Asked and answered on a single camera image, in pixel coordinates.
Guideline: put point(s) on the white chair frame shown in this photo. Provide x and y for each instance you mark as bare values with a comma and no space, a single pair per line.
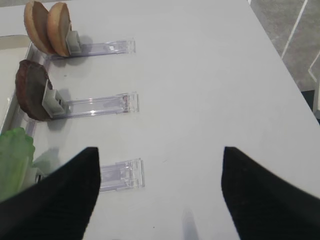
301,53

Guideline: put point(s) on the bread bun slice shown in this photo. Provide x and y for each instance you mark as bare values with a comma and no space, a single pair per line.
35,22
58,25

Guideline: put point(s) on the standing brown meat patty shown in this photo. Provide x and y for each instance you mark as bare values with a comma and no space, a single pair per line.
30,82

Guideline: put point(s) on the white serving tray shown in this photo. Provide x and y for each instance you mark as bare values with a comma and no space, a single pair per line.
13,49

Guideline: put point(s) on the clear patty holder rail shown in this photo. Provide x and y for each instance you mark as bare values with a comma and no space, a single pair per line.
58,109

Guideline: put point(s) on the clear bread holder rail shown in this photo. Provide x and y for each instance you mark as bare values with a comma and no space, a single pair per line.
77,49

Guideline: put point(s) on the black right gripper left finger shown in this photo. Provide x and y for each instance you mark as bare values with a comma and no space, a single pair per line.
59,207

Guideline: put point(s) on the standing green lettuce leaf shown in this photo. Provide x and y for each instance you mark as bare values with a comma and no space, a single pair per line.
16,155

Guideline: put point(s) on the clear lettuce holder rail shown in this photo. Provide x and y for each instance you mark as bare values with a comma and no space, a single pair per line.
122,175

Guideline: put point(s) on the far bread bun slice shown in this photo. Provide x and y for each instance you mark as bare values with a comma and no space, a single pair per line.
35,22

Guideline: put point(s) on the near bread bun slice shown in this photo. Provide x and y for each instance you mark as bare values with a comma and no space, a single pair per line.
58,25

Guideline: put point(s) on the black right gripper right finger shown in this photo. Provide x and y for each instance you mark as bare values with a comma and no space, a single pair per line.
262,205

